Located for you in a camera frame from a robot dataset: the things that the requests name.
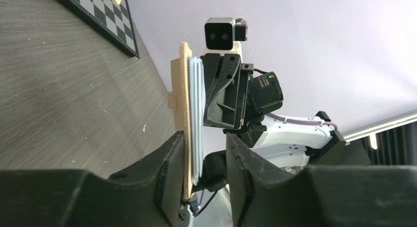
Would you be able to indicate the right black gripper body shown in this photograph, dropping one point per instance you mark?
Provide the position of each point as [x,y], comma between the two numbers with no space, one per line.
[264,95]

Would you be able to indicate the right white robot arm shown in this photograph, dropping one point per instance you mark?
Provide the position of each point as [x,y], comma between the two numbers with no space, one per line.
[294,142]

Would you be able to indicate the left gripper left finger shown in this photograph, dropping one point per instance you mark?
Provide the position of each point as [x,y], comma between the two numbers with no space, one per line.
[144,194]

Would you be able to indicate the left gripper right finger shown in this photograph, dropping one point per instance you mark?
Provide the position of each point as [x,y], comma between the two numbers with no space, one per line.
[263,195]

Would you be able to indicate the beige leather card holder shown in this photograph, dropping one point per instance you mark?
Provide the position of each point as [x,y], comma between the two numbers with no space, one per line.
[188,100]

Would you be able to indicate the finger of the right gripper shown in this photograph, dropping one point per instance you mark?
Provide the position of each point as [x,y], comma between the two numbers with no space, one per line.
[226,87]

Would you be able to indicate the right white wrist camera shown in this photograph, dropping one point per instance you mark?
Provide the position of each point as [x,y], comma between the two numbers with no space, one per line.
[223,35]

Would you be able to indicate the black white chessboard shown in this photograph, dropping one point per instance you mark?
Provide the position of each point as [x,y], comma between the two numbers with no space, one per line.
[113,22]

